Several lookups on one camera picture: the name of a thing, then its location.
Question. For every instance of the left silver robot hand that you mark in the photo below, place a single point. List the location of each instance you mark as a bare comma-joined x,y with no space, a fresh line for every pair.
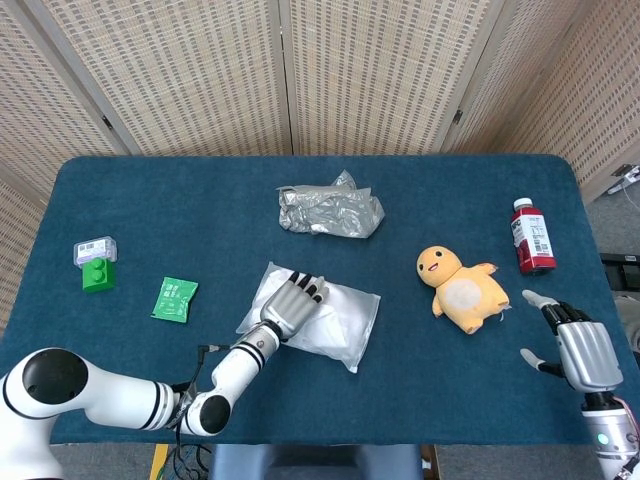
292,305

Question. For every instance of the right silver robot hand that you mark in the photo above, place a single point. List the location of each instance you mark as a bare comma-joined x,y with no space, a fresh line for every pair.
590,355

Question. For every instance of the white clothes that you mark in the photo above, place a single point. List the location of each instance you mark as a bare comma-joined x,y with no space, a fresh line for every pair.
342,310

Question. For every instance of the translucent white zip bag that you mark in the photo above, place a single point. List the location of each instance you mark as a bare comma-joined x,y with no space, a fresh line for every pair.
352,330

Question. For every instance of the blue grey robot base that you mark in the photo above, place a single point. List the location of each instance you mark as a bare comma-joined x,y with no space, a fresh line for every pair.
310,462

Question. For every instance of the crumpled silver plastic bag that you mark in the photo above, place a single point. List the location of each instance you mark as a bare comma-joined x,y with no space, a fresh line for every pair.
330,212

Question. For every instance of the black floor equipment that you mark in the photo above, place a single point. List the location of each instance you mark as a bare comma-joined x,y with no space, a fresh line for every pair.
622,261

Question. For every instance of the green sachet packet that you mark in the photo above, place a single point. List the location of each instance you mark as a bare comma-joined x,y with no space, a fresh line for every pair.
174,300

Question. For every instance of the red juice bottle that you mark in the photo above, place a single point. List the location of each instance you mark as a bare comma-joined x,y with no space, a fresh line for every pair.
535,245

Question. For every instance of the blue felt table cover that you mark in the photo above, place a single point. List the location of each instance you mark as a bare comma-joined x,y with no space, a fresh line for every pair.
200,210

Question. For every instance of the yellow plush toy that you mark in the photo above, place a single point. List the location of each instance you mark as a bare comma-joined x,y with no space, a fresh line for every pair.
465,295

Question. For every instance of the white power strip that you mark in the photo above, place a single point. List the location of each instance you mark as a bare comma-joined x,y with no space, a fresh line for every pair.
631,175

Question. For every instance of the green toy brick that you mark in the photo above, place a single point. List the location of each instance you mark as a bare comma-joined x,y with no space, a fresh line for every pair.
99,277

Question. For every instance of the clear small labelled box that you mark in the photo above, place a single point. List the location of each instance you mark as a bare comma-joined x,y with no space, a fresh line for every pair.
95,247

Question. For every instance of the beige woven folding screen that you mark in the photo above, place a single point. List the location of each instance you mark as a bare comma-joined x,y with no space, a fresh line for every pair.
200,75

